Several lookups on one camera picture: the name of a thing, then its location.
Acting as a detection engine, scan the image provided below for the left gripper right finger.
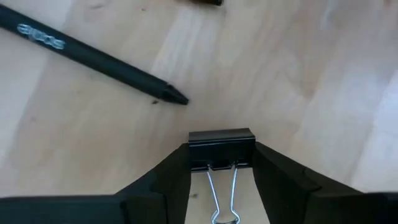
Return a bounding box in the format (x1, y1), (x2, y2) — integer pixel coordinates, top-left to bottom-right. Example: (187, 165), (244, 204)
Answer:
(252, 141), (363, 224)

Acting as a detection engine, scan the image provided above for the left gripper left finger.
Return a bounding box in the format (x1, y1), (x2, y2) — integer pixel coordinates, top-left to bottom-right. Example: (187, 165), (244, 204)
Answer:
(115, 142), (192, 224)

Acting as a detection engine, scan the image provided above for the black binder clip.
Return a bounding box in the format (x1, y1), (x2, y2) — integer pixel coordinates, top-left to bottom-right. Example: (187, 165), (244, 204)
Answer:
(188, 127), (256, 224)

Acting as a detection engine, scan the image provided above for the black pen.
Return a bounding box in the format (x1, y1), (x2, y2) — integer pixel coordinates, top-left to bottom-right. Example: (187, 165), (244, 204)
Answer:
(0, 4), (190, 106)
(189, 0), (224, 7)

